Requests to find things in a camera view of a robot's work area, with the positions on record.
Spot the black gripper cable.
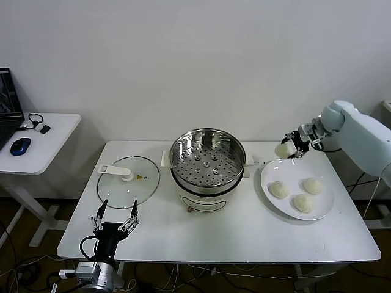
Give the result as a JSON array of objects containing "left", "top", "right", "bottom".
[
  {"left": 79, "top": 236, "right": 99, "bottom": 261},
  {"left": 310, "top": 138, "right": 342, "bottom": 153}
]

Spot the white side table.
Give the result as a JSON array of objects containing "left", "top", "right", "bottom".
[{"left": 0, "top": 112, "right": 82, "bottom": 248}]

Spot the thin white hanging cable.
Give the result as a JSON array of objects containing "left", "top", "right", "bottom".
[{"left": 362, "top": 176, "right": 382, "bottom": 219}]

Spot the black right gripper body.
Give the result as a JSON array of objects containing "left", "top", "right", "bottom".
[{"left": 292, "top": 129, "right": 310, "bottom": 151}]

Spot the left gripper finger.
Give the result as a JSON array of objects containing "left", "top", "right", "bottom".
[
  {"left": 118, "top": 198, "right": 141, "bottom": 233},
  {"left": 90, "top": 198, "right": 108, "bottom": 233}
]

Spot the black floor cable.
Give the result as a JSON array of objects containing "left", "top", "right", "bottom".
[{"left": 0, "top": 219, "right": 67, "bottom": 293}]

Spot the white round plate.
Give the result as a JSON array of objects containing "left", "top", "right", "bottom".
[{"left": 260, "top": 158, "right": 336, "bottom": 221}]

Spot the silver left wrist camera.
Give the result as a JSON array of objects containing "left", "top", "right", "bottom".
[{"left": 59, "top": 261, "right": 102, "bottom": 282}]

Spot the blue computer mouse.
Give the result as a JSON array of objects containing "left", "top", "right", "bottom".
[{"left": 10, "top": 137, "right": 32, "bottom": 156}]

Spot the thin black looped cable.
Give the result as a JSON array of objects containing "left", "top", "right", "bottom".
[{"left": 18, "top": 112, "right": 45, "bottom": 132}]

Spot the black laptop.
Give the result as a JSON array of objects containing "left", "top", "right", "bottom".
[{"left": 0, "top": 67, "right": 26, "bottom": 152}]

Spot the white steamed baozi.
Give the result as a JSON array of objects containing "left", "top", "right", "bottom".
[
  {"left": 268, "top": 181, "right": 291, "bottom": 200},
  {"left": 291, "top": 194, "right": 316, "bottom": 214},
  {"left": 274, "top": 142, "right": 296, "bottom": 159},
  {"left": 302, "top": 178, "right": 324, "bottom": 196}
]

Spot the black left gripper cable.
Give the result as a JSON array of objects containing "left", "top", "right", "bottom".
[{"left": 79, "top": 236, "right": 99, "bottom": 261}]

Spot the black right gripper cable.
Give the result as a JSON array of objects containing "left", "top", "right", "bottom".
[{"left": 310, "top": 138, "right": 342, "bottom": 153}]

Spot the white stand foot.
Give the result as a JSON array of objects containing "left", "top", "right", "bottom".
[{"left": 365, "top": 204, "right": 391, "bottom": 230}]

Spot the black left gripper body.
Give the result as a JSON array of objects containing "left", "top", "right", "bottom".
[{"left": 92, "top": 222, "right": 127, "bottom": 261}]

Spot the white table leg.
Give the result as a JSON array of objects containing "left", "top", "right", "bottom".
[{"left": 293, "top": 264, "right": 311, "bottom": 291}]

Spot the stainless steel steamer basket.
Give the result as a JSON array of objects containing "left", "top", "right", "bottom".
[{"left": 169, "top": 128, "right": 247, "bottom": 195}]

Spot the white floor cable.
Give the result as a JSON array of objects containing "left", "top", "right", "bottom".
[{"left": 157, "top": 264, "right": 221, "bottom": 292}]

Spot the white electric cooker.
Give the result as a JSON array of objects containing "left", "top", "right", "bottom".
[{"left": 161, "top": 150, "right": 256, "bottom": 213}]

